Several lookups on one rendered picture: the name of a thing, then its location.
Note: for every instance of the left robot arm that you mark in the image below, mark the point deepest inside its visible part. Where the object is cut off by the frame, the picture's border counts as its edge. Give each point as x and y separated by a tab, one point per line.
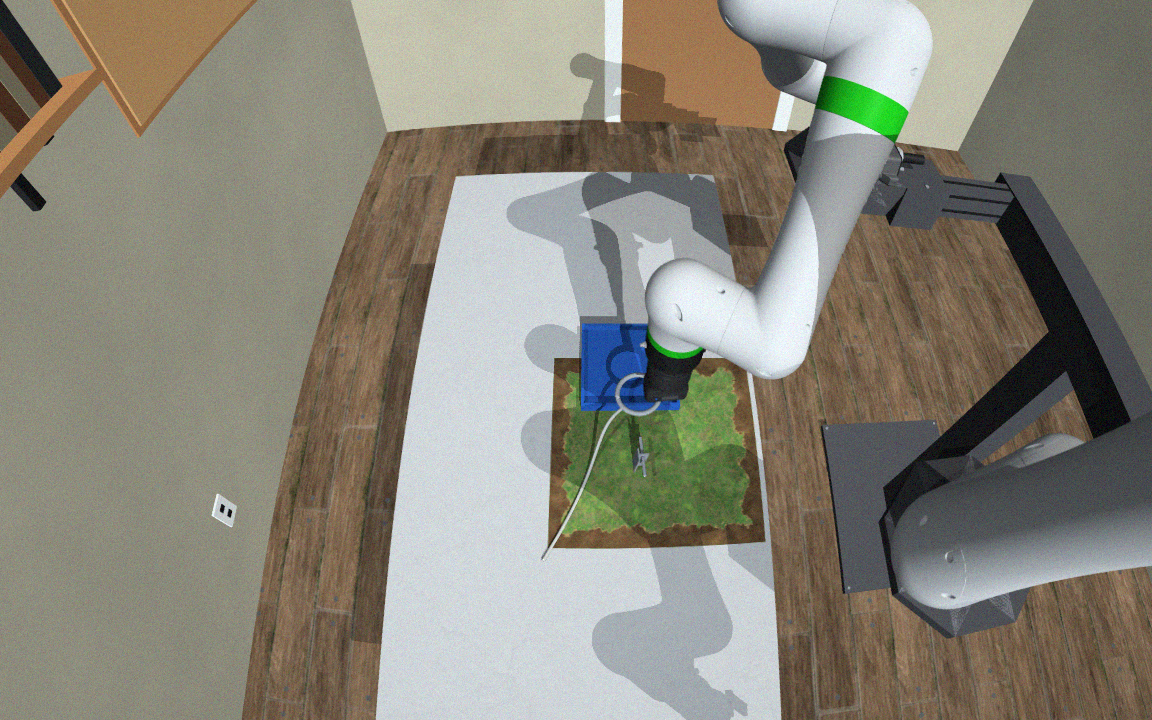
1085	510

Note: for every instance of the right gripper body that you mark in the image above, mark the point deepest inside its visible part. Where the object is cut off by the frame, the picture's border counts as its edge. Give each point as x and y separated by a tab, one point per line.
675	382

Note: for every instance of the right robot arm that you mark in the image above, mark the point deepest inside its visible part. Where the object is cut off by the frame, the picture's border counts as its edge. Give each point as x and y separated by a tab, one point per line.
874	54

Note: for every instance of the white ring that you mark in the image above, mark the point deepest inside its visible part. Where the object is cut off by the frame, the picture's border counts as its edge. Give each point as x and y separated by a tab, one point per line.
620	403

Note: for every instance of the blue tray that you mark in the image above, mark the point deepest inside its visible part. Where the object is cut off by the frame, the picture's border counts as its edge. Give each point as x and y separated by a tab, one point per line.
610	352

